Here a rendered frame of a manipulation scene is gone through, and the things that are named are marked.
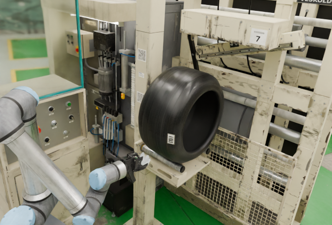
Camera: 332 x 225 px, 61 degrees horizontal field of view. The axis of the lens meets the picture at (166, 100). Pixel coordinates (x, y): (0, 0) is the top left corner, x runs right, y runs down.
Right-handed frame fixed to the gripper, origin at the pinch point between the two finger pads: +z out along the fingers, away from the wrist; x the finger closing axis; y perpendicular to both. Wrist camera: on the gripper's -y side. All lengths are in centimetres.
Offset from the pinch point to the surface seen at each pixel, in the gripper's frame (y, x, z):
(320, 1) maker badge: 98, -47, 71
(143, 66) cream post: 46, 31, 19
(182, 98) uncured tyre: 38.4, -9.0, 10.0
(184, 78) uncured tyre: 47, -2, 18
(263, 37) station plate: 75, -32, 42
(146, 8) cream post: 81, 30, 15
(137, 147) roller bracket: -6.9, 23.5, 15.1
